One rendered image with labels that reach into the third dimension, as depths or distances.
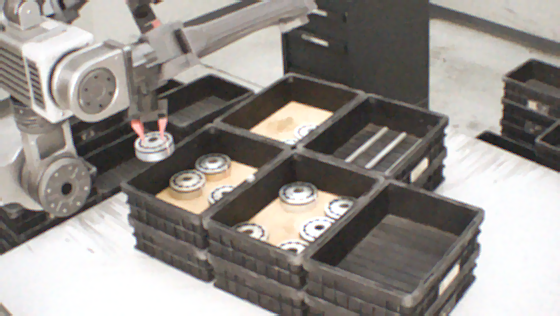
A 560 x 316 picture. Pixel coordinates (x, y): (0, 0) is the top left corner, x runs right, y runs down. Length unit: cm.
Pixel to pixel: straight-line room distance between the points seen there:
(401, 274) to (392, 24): 197
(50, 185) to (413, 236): 93
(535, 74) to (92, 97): 263
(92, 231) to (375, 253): 88
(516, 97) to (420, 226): 151
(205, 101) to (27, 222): 110
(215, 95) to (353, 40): 65
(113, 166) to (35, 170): 159
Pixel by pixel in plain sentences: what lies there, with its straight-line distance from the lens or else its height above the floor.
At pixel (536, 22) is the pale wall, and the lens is 538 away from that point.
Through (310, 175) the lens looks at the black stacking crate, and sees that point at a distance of 226.
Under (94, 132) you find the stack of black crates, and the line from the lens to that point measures 342.
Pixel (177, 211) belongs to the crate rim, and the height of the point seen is 92.
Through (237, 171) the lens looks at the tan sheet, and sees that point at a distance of 238.
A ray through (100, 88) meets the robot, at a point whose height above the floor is 145.
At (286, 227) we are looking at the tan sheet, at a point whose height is 83.
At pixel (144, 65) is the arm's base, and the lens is 155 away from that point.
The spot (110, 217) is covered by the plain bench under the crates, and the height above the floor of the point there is 70.
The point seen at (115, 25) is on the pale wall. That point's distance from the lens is 529.
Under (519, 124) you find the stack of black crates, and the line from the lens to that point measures 358.
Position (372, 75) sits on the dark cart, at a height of 49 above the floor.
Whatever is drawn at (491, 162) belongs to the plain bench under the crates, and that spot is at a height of 70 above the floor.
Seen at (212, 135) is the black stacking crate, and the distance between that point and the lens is 244.
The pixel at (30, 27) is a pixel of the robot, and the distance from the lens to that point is 168.
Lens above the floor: 207
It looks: 31 degrees down
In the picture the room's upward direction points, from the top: 4 degrees counter-clockwise
